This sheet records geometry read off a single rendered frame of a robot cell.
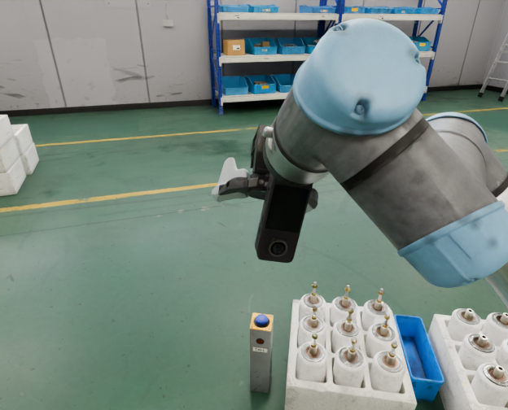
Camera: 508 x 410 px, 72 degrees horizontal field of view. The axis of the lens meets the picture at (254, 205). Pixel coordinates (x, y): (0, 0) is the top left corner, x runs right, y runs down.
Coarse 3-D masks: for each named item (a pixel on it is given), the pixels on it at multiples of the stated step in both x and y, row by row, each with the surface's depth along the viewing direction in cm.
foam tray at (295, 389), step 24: (360, 312) 137; (288, 360) 117; (288, 384) 109; (312, 384) 109; (408, 384) 109; (288, 408) 114; (312, 408) 112; (336, 408) 110; (360, 408) 108; (384, 408) 107; (408, 408) 105
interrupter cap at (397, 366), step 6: (384, 354) 110; (378, 360) 108; (384, 360) 108; (396, 360) 108; (384, 366) 106; (390, 366) 106; (396, 366) 106; (402, 366) 106; (390, 372) 104; (396, 372) 104
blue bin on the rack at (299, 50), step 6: (276, 42) 517; (282, 42) 539; (288, 42) 541; (294, 42) 541; (300, 42) 518; (282, 48) 497; (288, 48) 499; (294, 48) 501; (300, 48) 503; (282, 54) 502; (288, 54) 504; (294, 54) 506; (300, 54) 508
